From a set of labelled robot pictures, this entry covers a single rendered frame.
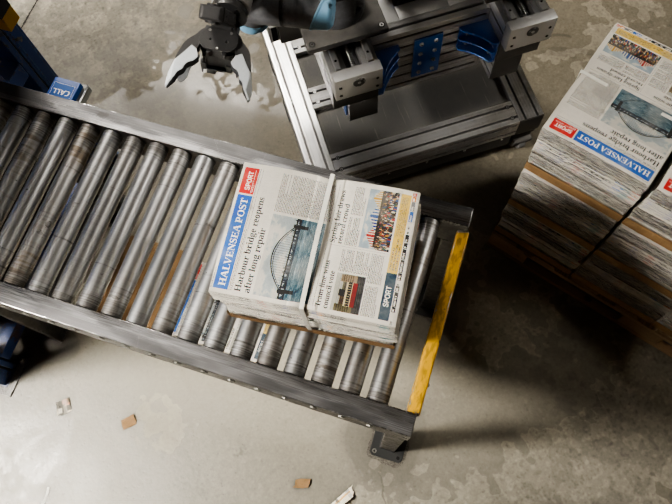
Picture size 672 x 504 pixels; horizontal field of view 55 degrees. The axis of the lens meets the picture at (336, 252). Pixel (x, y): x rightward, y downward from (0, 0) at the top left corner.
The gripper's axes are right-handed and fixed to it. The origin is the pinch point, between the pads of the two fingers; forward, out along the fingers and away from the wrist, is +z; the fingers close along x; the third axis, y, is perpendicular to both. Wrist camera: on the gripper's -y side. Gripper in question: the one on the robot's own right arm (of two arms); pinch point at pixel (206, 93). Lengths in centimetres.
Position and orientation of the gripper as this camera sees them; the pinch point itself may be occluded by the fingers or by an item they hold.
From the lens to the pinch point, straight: 121.7
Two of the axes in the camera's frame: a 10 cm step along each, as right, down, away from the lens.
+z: -1.5, 9.4, -3.2
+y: -0.9, 3.1, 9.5
